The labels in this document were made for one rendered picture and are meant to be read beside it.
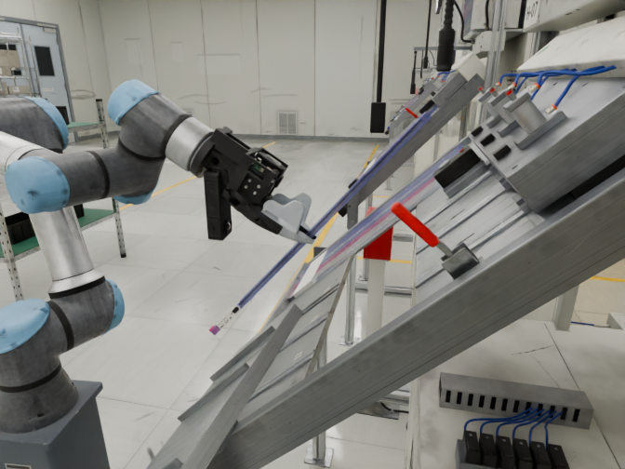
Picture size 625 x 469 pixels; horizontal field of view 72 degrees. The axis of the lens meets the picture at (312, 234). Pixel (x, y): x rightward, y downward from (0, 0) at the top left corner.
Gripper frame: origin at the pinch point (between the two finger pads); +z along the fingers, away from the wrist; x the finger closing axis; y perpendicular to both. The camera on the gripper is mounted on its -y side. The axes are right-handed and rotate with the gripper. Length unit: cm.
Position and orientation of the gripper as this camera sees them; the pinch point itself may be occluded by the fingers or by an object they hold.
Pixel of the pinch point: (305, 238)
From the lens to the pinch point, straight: 67.2
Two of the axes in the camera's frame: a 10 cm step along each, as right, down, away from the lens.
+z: 8.2, 5.7, 0.0
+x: 2.2, -3.3, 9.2
